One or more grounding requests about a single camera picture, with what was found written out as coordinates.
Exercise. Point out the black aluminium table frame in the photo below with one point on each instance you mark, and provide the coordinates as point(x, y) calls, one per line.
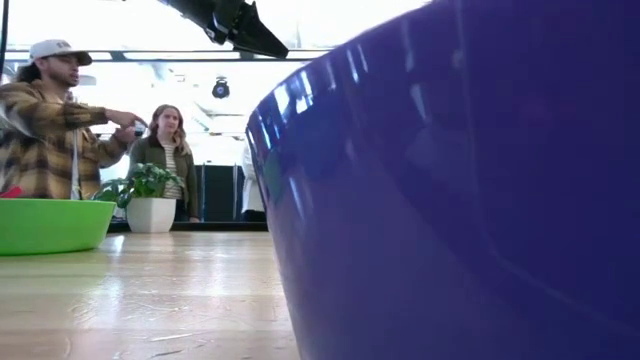
point(220, 226)

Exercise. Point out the red flat object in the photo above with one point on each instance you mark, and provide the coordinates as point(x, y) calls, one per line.
point(11, 193)

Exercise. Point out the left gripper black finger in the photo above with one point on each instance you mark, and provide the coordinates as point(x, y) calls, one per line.
point(260, 37)

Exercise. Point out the black partition panel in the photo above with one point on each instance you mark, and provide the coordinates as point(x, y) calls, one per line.
point(220, 192)

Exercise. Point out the green plant in white pot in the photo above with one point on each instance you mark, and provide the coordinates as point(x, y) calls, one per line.
point(150, 215)

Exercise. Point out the dark purple plastic bowl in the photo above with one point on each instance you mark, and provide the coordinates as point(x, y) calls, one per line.
point(450, 200)

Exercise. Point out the green plastic bowl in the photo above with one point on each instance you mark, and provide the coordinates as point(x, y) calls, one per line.
point(50, 227)

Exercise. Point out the black hanging round device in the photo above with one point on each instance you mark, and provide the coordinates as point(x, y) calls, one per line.
point(220, 90)

